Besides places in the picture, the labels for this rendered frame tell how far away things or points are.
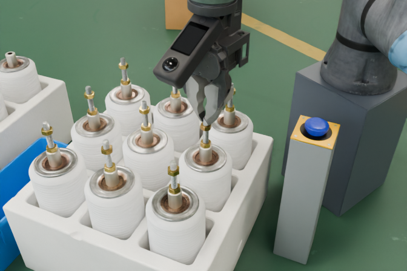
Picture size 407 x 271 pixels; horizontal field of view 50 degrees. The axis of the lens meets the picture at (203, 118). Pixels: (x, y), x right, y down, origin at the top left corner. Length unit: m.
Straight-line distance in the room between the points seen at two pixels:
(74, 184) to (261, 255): 0.41
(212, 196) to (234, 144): 0.12
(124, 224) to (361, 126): 0.48
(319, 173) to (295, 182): 0.05
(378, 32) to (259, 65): 0.84
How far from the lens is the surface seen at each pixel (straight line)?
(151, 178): 0.83
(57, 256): 0.89
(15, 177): 1.08
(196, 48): 0.61
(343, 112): 0.91
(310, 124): 0.76
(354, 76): 0.90
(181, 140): 0.91
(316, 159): 0.76
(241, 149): 0.87
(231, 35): 0.68
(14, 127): 1.09
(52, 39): 1.84
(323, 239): 1.02
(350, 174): 0.98
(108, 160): 0.72
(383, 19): 0.78
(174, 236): 0.70
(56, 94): 1.17
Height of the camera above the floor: 0.78
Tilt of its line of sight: 37 degrees down
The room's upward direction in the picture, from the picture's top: straight up
